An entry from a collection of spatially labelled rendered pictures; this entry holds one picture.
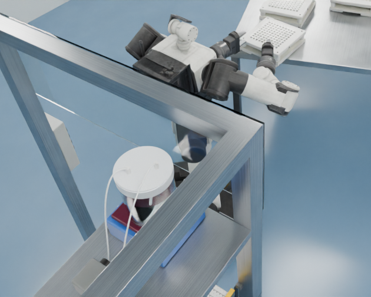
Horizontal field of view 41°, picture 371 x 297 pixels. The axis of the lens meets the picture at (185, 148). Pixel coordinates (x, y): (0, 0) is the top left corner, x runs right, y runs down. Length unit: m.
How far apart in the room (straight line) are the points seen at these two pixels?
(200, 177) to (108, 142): 2.55
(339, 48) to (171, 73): 1.06
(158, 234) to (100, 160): 2.51
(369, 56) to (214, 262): 1.62
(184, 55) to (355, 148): 1.71
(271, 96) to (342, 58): 0.75
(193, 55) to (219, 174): 1.05
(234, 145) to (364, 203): 2.12
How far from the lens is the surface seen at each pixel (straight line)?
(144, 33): 2.21
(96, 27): 4.74
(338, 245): 2.98
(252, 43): 2.63
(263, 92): 1.99
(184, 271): 1.37
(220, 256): 1.39
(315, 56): 2.67
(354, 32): 2.85
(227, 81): 1.95
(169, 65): 2.02
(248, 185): 1.26
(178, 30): 2.04
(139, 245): 0.99
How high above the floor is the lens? 2.52
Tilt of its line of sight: 47 degrees down
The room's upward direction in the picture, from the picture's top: 9 degrees counter-clockwise
